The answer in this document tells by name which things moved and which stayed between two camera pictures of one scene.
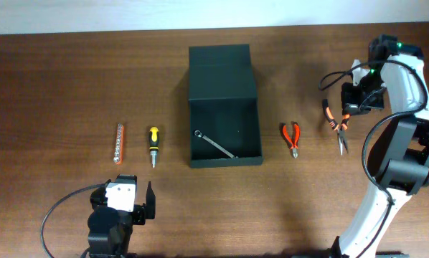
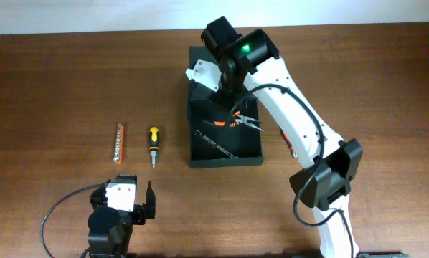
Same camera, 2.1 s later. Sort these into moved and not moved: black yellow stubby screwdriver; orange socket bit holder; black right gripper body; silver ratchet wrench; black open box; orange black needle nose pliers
Moved: orange black needle nose pliers; black right gripper body
Not moved: silver ratchet wrench; orange socket bit holder; black open box; black yellow stubby screwdriver
